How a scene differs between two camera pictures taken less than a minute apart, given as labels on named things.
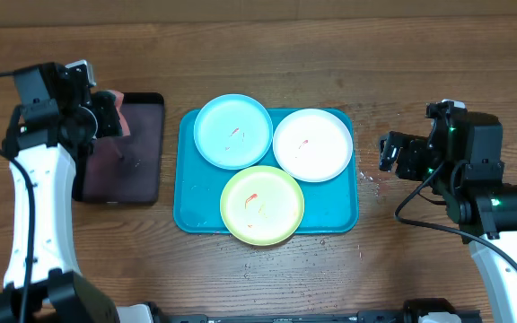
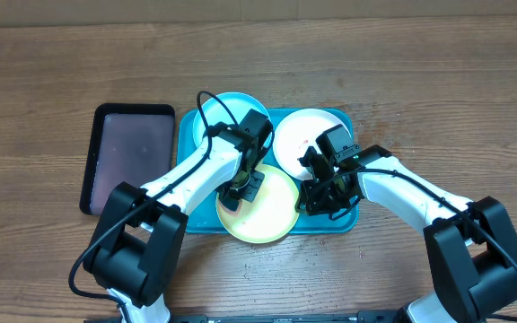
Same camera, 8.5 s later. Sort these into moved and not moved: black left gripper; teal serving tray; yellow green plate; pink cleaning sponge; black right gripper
Moved: black left gripper; black right gripper; pink cleaning sponge
Not moved: teal serving tray; yellow green plate
